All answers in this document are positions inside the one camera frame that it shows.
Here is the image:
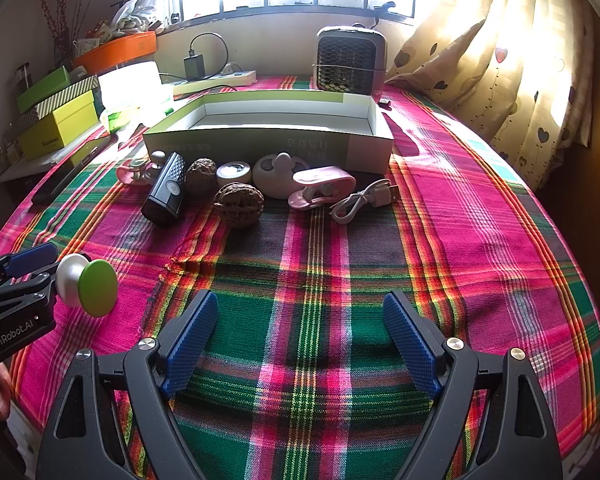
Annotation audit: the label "walnut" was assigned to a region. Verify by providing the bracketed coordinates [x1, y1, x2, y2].
[185, 158, 218, 196]
[214, 182, 265, 229]

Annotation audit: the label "cream heart-print curtain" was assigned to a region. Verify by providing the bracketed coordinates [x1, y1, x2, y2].
[385, 0, 597, 192]

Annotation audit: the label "orange tray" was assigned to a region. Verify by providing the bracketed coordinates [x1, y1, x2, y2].
[72, 31, 158, 73]

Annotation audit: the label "black flat case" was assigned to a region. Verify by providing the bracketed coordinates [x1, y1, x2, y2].
[32, 135, 113, 205]

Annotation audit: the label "white round jar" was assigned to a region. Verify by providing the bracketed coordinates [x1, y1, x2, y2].
[216, 161, 254, 191]

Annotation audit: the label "striped box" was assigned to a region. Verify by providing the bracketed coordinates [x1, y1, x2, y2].
[32, 75, 101, 120]

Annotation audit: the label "white round device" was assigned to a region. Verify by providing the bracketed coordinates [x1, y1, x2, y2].
[252, 152, 309, 200]

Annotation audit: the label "cardboard box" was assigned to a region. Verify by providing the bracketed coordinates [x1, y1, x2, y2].
[142, 91, 395, 173]

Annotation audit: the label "small grey space heater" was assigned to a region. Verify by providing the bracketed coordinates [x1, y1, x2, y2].
[312, 25, 389, 97]

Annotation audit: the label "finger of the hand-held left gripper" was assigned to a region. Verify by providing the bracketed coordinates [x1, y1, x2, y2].
[0, 242, 59, 286]
[0, 270, 57, 312]

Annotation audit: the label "green and white knob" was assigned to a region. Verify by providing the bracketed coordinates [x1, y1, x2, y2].
[55, 254, 119, 318]

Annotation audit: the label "black cylinder device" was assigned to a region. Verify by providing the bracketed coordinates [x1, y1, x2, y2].
[141, 152, 187, 229]

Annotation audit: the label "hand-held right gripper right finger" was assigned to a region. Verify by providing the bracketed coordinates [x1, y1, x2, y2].
[382, 291, 563, 480]

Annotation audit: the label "person's left hand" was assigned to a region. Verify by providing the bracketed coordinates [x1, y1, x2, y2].
[0, 362, 14, 422]

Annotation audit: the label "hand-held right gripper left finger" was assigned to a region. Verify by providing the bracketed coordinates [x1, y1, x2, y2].
[35, 290, 218, 480]

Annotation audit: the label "pile of plastic bags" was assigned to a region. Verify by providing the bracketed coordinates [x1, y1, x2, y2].
[111, 0, 181, 32]

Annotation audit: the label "plaid blanket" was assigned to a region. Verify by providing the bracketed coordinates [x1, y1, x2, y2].
[0, 75, 600, 480]

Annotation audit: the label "green tissue pack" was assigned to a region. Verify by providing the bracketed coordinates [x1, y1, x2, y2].
[98, 62, 176, 133]

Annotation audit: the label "white USB cable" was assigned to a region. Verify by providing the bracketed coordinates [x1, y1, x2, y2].
[330, 177, 401, 225]

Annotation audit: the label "yellow-green box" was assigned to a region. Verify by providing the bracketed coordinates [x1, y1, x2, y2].
[17, 91, 106, 161]

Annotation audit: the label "black charger cable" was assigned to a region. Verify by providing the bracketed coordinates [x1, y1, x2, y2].
[187, 33, 230, 81]

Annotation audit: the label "pink cable winder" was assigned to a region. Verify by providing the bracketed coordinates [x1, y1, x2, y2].
[287, 166, 356, 210]

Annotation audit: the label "red berry branches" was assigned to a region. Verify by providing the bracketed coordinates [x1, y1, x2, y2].
[36, 0, 84, 68]

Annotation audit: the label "white power strip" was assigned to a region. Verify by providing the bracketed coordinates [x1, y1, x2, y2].
[172, 70, 257, 95]

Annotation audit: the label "black charger adapter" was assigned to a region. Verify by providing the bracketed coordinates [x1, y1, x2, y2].
[183, 50, 206, 81]

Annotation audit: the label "green box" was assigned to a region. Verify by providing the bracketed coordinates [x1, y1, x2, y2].
[16, 66, 73, 113]

